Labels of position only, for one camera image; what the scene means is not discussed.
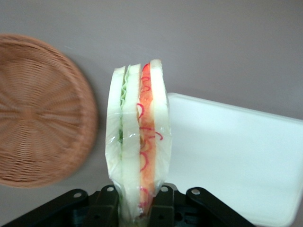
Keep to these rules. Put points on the cream plastic tray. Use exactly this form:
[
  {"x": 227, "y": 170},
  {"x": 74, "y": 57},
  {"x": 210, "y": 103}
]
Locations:
[{"x": 232, "y": 153}]

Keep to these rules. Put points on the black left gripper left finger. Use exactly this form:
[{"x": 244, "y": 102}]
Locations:
[{"x": 107, "y": 201}]

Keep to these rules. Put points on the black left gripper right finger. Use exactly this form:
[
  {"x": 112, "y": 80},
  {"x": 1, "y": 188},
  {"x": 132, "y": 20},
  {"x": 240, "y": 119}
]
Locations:
[{"x": 164, "y": 201}]

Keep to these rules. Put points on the triangle sandwich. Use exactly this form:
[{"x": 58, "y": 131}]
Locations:
[{"x": 132, "y": 132}]

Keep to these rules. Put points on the brown round wicker basket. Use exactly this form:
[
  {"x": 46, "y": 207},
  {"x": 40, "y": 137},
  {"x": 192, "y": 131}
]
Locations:
[{"x": 40, "y": 111}]

